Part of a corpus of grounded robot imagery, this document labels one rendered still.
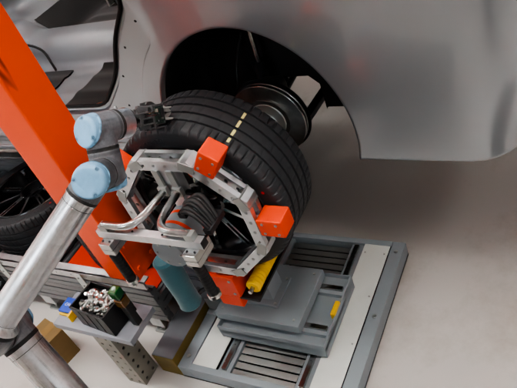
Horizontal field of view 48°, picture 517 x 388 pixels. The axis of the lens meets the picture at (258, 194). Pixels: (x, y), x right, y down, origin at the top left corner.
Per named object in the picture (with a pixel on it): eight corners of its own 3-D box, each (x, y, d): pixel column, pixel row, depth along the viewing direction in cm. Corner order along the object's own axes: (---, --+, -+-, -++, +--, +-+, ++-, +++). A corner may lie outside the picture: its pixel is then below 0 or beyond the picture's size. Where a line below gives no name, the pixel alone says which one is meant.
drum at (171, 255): (222, 224, 204) (208, 195, 195) (194, 271, 191) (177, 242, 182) (190, 221, 211) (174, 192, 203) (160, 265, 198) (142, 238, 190)
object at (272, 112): (302, 157, 242) (314, 98, 217) (296, 169, 237) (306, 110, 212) (232, 132, 248) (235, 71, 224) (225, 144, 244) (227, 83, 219)
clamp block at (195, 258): (215, 245, 179) (208, 234, 175) (201, 268, 173) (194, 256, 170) (201, 244, 181) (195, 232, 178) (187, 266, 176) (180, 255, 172)
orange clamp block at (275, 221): (270, 219, 192) (295, 221, 188) (261, 236, 188) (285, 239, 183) (264, 204, 188) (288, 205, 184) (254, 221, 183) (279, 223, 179)
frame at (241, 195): (290, 269, 206) (238, 149, 173) (283, 283, 202) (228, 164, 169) (168, 252, 234) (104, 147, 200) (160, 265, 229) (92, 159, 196)
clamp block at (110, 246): (131, 235, 196) (124, 225, 192) (116, 256, 190) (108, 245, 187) (119, 235, 198) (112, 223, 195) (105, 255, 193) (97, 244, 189)
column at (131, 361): (158, 366, 268) (115, 310, 242) (146, 385, 262) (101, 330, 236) (141, 361, 273) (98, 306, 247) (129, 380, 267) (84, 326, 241)
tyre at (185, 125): (153, 184, 250) (296, 245, 239) (124, 223, 235) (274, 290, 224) (149, 60, 199) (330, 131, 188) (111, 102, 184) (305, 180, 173)
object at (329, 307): (355, 288, 254) (350, 273, 248) (328, 359, 232) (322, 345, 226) (256, 274, 279) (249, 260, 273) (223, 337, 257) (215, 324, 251)
